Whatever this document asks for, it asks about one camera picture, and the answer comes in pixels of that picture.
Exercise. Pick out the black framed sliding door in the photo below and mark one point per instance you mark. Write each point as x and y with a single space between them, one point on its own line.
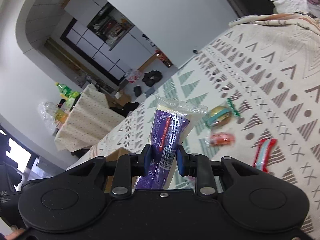
92 47

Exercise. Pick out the person's left hand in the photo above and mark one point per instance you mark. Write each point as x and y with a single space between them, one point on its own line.
15 233

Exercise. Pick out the purple snack packet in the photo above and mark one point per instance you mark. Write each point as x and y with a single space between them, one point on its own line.
162 135

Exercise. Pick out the orange sausage packet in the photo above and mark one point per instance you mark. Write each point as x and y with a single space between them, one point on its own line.
221 139

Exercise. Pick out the small cardboard box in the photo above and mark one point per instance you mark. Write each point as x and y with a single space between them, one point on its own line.
121 97

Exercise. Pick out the black slipper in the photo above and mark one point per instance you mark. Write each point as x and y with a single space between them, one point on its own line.
137 90

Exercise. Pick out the black shoes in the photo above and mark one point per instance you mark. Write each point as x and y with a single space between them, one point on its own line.
152 77

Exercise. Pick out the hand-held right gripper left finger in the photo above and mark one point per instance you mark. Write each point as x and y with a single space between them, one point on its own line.
148 161

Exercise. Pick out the dark red bottle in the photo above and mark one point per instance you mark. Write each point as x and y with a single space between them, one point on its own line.
163 58

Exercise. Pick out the brown cardboard box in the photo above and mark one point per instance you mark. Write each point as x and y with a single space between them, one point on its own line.
121 153

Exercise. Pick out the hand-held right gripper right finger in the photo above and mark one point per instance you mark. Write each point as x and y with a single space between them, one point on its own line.
180 161

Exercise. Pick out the pink plastic bag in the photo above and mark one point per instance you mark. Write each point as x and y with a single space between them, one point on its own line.
133 76

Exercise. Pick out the white crumpled cloth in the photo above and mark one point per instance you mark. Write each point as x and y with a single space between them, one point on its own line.
290 2

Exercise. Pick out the red white snack packet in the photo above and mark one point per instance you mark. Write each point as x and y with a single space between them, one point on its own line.
263 155

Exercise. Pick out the table with dotted tablecloth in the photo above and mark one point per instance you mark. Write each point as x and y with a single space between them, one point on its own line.
85 120

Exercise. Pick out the teal pastry packet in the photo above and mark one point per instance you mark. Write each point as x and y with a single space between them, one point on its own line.
220 113

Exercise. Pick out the white cabinet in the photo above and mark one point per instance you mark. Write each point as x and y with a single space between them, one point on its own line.
112 27

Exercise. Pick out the green soda bottle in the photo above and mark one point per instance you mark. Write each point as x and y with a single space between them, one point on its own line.
65 90

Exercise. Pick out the black clothing pile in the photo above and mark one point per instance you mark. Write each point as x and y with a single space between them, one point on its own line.
125 108

